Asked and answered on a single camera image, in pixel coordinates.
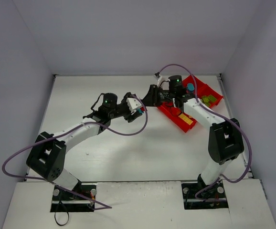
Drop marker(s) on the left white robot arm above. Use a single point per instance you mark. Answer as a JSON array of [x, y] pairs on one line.
[[48, 156]]

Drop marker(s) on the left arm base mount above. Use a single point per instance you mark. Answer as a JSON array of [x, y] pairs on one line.
[[63, 201]]

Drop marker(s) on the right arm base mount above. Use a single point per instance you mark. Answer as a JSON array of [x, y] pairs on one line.
[[213, 198]]

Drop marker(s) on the green lego brick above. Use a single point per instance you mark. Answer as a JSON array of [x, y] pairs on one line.
[[211, 98], [205, 99]]

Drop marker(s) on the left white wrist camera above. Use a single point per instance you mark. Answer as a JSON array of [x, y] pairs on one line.
[[134, 104]]

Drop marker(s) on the long yellow lego plate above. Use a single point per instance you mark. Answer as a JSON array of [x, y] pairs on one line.
[[186, 119]]

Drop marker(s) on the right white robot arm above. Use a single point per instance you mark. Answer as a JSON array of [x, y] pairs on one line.
[[225, 142]]

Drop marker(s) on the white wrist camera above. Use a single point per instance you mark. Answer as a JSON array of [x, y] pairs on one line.
[[134, 104], [160, 80]]

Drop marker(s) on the large blue lego brick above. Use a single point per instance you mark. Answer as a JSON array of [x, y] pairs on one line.
[[191, 87]]

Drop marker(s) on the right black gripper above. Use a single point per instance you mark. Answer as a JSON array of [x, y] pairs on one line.
[[154, 96]]

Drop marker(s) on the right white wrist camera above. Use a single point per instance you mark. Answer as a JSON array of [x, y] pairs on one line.
[[160, 80]]

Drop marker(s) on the red divided container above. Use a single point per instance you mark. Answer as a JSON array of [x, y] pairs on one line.
[[192, 107]]

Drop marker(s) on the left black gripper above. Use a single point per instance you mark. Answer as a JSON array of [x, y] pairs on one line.
[[126, 106]]

